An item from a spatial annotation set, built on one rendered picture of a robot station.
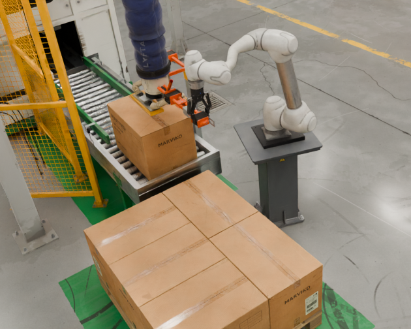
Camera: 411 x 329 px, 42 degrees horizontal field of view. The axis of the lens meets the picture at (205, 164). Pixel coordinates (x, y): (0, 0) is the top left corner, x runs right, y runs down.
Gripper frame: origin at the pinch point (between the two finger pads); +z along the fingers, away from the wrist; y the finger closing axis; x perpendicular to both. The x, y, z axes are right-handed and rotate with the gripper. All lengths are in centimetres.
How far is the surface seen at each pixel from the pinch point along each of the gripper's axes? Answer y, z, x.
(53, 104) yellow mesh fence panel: 60, 26, -126
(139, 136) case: 22, 31, -52
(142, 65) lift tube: 10, -17, -54
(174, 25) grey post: -140, 81, -336
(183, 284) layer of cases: 46, 71, 46
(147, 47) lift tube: 6, -29, -51
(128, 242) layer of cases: 59, 71, -4
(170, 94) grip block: 2.4, -1.2, -34.5
